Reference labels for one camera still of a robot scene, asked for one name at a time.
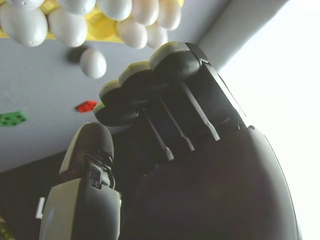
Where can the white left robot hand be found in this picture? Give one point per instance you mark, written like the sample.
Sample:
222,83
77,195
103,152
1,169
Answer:
200,187

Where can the yellow egg carton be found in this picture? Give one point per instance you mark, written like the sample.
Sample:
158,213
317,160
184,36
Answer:
100,27

